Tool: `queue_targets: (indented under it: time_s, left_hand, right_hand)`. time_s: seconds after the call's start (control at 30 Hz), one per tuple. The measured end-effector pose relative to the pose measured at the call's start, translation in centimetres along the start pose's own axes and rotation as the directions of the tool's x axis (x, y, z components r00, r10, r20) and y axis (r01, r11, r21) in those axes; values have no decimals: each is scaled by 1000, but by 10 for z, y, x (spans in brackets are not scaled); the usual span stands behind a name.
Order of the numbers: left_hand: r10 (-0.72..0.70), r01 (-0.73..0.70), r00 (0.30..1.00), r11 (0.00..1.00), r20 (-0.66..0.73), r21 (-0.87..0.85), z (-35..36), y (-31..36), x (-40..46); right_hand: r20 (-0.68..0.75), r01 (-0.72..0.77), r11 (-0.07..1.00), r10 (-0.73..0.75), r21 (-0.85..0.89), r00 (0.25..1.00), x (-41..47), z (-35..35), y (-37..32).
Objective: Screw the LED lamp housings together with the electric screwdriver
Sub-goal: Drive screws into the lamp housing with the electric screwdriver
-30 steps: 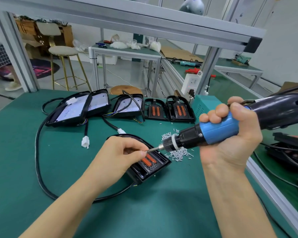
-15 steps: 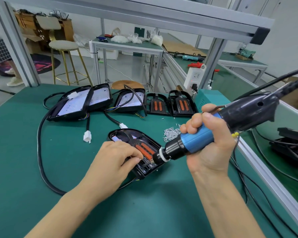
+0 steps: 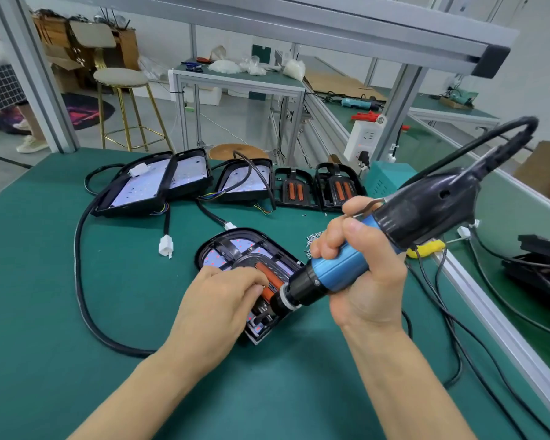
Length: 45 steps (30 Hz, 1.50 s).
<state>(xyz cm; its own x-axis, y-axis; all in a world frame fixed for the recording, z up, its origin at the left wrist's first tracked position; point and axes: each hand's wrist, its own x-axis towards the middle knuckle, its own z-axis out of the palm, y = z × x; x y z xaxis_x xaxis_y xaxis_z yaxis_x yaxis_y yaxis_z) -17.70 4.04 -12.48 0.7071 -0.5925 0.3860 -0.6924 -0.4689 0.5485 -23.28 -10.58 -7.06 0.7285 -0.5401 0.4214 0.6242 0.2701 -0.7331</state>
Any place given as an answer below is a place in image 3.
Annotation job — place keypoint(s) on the person's right hand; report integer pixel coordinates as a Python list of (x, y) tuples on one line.
[(362, 284)]

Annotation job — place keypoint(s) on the person's left hand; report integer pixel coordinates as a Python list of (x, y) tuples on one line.
[(215, 316)]

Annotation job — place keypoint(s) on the heap of small silver screws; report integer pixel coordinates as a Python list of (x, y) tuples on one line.
[(312, 243)]

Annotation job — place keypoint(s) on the black cover orange strips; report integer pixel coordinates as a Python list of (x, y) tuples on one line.
[(296, 190), (339, 186), (275, 270)]

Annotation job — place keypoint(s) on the blue black electric screwdriver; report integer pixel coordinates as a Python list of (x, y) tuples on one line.
[(422, 211)]

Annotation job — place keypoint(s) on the stack of unassembled lamp housings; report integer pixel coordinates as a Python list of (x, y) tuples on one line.
[(156, 183)]

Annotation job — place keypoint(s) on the person's right forearm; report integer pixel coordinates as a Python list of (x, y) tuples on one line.
[(403, 385)]

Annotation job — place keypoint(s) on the person's left forearm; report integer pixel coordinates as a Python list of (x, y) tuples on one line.
[(137, 403)]

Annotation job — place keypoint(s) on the yellow plug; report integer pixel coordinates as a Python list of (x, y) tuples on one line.
[(428, 248)]

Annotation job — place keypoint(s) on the teal power supply box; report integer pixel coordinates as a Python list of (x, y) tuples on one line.
[(390, 176)]

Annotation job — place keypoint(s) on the white power strip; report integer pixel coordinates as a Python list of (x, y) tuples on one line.
[(362, 137)]

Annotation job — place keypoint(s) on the round brown wooden stool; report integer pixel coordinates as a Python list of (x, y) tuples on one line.
[(238, 151)]

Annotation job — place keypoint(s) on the red tool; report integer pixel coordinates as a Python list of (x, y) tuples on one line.
[(367, 116)]

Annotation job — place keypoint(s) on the teal hand tool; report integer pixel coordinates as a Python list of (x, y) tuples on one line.
[(357, 103)]

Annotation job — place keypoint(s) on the green workbench white legs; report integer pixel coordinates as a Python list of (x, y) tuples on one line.
[(454, 110)]

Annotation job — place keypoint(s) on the brown cardboard box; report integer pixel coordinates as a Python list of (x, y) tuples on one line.
[(545, 169)]

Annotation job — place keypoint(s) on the white crumpled bag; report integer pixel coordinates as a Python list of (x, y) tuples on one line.
[(294, 70)]

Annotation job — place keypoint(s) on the small green workbench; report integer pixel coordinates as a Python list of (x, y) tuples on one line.
[(238, 78)]

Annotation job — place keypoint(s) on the colourful round rug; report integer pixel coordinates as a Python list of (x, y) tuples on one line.
[(73, 112)]

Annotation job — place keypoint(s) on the round beige stool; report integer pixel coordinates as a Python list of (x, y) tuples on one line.
[(121, 78)]

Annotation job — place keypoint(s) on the open brown cardboard carton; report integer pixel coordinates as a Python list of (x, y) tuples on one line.
[(64, 68)]

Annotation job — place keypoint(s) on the brown wooden cabinet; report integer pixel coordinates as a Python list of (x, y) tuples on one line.
[(110, 41)]

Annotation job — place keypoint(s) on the black checked cloth table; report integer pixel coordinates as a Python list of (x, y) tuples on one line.
[(0, 91)]

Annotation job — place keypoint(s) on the aluminium shelf frame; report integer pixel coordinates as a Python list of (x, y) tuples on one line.
[(348, 23)]

